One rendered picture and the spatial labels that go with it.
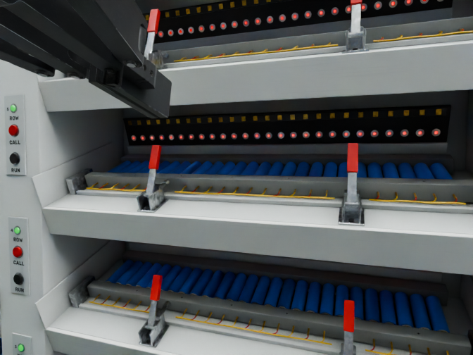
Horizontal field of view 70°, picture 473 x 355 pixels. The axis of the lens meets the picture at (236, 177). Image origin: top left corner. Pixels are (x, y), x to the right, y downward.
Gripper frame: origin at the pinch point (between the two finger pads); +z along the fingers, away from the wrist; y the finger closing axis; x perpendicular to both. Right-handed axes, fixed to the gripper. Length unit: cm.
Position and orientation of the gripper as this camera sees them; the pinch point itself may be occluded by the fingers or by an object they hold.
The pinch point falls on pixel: (135, 82)
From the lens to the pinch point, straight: 25.4
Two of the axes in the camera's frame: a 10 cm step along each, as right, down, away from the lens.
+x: 0.7, -9.9, 1.4
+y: 9.5, 0.2, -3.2
